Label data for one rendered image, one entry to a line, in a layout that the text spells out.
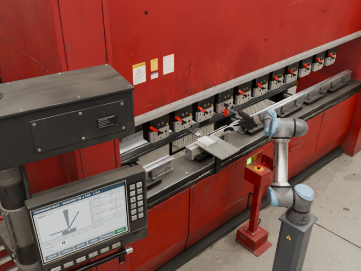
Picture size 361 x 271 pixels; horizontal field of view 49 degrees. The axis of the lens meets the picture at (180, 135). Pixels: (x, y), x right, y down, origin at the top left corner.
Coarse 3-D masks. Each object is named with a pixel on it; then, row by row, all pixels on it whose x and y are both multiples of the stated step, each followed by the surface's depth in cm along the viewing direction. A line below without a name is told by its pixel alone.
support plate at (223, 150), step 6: (210, 138) 288; (216, 138) 288; (198, 144) 282; (216, 144) 282; (222, 144) 282; (228, 144) 282; (210, 150) 275; (216, 150) 275; (222, 150) 275; (228, 150) 276; (234, 150) 276; (216, 156) 270; (222, 156) 269; (228, 156) 270
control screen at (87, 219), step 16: (96, 192) 148; (112, 192) 152; (48, 208) 140; (64, 208) 144; (80, 208) 147; (96, 208) 151; (112, 208) 155; (48, 224) 143; (64, 224) 147; (80, 224) 151; (96, 224) 155; (112, 224) 159; (48, 240) 147; (80, 240) 154; (96, 240) 159; (48, 256) 150
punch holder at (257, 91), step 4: (260, 76) 300; (264, 76) 303; (268, 76) 307; (252, 80) 301; (256, 80) 298; (260, 80) 302; (264, 80) 306; (252, 84) 302; (256, 84) 300; (264, 84) 308; (252, 88) 304; (256, 88) 302; (260, 88) 305; (264, 88) 309; (252, 92) 306; (256, 92) 304; (260, 92) 308; (264, 92) 312; (252, 96) 307; (256, 96) 306
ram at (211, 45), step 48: (144, 0) 203; (192, 0) 225; (240, 0) 251; (288, 0) 285; (336, 0) 329; (144, 48) 216; (192, 48) 240; (240, 48) 271; (288, 48) 311; (144, 96) 230
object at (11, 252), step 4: (0, 224) 183; (0, 228) 181; (4, 228) 181; (0, 232) 179; (4, 232) 179; (0, 236) 178; (4, 236) 177; (0, 240) 183; (4, 240) 175; (8, 240) 175; (4, 244) 177; (8, 244) 173; (8, 248) 173; (8, 252) 177; (12, 252) 170; (12, 256) 172
